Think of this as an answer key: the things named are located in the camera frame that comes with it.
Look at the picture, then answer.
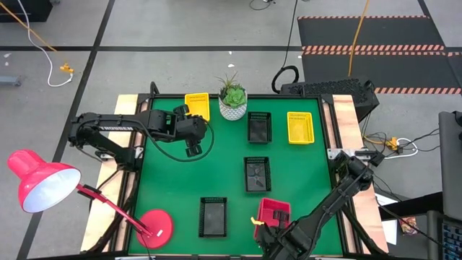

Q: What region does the black power adapter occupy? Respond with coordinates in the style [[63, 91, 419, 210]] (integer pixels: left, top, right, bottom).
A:
[[360, 149, 385, 168]]

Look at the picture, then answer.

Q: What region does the small colourful packet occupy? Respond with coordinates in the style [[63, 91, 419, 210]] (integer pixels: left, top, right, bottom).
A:
[[398, 215, 419, 236]]

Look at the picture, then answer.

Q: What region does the black floor box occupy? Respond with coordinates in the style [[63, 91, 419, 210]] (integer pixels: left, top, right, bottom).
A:
[[0, 0, 54, 23]]

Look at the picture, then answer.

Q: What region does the yellow plastic basket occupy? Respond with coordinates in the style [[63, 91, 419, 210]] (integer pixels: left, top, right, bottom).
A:
[[184, 92, 211, 122], [287, 111, 315, 145]]

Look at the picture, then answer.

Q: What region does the red plastic basket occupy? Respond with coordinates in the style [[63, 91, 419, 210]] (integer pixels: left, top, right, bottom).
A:
[[253, 197, 292, 240]]

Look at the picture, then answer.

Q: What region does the black keyboard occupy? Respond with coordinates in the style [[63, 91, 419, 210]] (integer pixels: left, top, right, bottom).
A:
[[440, 220, 462, 260]]

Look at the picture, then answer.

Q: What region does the white paper sheet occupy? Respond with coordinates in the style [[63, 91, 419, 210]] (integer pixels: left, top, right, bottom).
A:
[[374, 193, 398, 246]]

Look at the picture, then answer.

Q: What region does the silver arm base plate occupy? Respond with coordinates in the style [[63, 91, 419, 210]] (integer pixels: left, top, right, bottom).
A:
[[326, 147, 362, 160]]

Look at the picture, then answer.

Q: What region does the black hanging cable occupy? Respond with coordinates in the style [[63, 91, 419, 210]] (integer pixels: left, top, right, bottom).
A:
[[271, 0, 301, 95]]

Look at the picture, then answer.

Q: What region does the white patterned plant pot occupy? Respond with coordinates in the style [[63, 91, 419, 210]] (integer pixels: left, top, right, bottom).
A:
[[218, 94, 248, 122]]

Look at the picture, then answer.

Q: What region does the wooden side board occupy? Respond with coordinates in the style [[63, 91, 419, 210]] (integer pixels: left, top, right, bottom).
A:
[[79, 94, 152, 254], [331, 94, 390, 254]]

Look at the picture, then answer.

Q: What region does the white floor cable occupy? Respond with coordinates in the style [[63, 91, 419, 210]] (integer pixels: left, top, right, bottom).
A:
[[16, 0, 75, 88]]

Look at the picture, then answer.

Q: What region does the grey floor object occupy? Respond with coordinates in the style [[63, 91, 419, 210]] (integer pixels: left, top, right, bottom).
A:
[[0, 74, 23, 87]]

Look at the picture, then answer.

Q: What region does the black hazard-striped floor mat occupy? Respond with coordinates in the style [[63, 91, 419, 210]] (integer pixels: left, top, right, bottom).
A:
[[297, 14, 462, 96]]

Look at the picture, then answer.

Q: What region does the black side desk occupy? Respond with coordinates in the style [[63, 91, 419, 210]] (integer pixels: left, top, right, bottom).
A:
[[378, 191, 445, 260]]

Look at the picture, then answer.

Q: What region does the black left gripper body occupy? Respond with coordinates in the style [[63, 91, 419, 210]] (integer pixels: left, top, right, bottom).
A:
[[172, 113, 209, 146]]

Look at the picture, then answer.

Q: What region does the yellow extension cord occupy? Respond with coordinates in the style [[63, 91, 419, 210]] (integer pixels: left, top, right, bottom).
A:
[[0, 1, 76, 74]]

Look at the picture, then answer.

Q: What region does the black aluminium table frame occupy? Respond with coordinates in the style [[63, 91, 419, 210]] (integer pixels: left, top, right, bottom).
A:
[[108, 92, 357, 260]]

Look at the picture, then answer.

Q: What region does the green succulent plant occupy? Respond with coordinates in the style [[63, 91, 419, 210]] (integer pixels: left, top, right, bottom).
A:
[[215, 71, 248, 109]]

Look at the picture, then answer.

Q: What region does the red desk lamp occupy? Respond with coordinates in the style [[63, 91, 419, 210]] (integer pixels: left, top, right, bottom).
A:
[[6, 149, 175, 250]]

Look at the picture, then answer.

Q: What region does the white power cable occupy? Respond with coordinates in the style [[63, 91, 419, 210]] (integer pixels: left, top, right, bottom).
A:
[[383, 137, 419, 160]]

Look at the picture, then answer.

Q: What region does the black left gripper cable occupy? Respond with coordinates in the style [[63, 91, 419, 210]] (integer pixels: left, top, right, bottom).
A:
[[144, 121, 216, 163]]

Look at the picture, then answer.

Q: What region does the black plastic slotted basket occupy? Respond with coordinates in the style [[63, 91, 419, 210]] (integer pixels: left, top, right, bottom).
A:
[[243, 156, 272, 193], [247, 111, 273, 145], [198, 196, 228, 238]]

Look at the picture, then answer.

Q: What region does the orange-yellow hanging cable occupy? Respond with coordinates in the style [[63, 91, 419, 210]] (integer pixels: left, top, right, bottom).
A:
[[347, 0, 371, 78]]

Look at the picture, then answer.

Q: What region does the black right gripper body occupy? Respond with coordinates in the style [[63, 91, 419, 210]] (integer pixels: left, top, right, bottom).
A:
[[256, 222, 292, 256]]

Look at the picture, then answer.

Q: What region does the dark monitor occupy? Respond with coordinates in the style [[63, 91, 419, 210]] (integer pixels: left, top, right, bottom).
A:
[[438, 110, 462, 222]]

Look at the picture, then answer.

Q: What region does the black coiled floor cable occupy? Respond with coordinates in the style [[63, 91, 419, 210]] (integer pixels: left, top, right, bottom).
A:
[[249, 0, 275, 11]]

